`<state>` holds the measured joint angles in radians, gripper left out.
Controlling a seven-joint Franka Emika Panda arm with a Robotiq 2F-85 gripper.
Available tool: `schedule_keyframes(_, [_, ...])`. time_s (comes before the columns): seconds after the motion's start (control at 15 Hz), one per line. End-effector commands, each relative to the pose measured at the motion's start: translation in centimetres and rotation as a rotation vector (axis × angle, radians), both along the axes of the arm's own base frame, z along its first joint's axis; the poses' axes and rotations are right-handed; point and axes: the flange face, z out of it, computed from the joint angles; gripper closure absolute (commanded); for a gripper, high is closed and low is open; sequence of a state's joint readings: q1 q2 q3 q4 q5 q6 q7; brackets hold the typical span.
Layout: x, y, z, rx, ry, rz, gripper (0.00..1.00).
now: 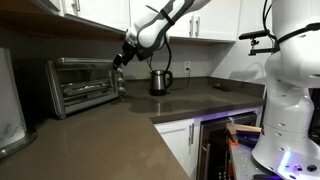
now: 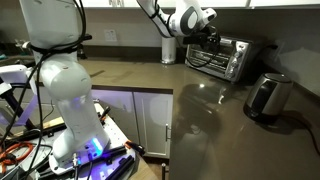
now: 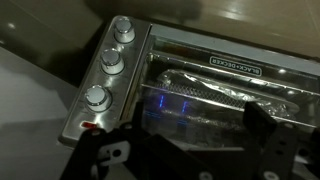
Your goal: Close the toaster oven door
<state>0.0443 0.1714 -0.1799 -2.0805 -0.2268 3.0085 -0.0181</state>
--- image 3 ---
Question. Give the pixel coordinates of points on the silver oven knob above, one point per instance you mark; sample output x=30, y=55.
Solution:
x=97, y=97
x=112, y=61
x=124, y=30

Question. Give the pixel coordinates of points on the foil covered oven tray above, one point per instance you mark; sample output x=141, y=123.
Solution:
x=206, y=85

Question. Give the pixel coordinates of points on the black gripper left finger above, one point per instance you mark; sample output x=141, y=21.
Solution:
x=150, y=150

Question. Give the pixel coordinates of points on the stainless steel toaster oven body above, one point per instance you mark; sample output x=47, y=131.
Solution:
x=133, y=60

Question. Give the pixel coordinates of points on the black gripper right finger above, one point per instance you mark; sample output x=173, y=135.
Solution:
x=260, y=123

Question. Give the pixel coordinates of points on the red oven indicator light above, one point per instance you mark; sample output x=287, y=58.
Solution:
x=88, y=125

